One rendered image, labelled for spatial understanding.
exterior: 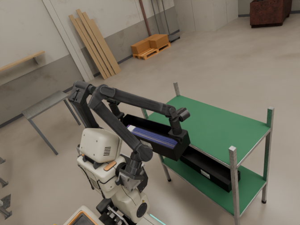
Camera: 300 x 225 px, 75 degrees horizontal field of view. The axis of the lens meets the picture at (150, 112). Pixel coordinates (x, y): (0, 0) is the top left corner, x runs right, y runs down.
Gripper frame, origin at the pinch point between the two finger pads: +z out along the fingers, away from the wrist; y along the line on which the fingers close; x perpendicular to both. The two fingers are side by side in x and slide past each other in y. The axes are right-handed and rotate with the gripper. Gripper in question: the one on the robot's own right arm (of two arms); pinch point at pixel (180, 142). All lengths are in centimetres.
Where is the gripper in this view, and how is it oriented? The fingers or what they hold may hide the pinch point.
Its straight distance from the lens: 124.4
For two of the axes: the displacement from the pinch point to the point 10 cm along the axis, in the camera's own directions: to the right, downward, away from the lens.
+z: 3.0, 7.8, 5.5
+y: -7.4, -1.8, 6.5
